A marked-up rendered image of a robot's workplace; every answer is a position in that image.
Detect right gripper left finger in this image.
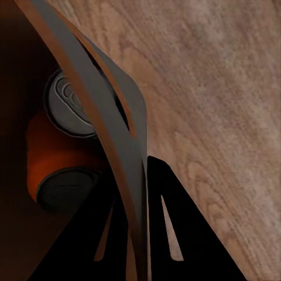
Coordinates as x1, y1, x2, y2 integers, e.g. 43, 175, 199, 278
28, 165, 128, 281

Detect trash can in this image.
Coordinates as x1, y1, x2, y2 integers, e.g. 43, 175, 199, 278
0, 0, 148, 281

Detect can of soda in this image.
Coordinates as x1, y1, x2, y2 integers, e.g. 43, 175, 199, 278
43, 61, 126, 139
27, 108, 106, 217

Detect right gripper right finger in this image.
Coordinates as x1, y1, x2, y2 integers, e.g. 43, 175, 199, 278
147, 156, 246, 281

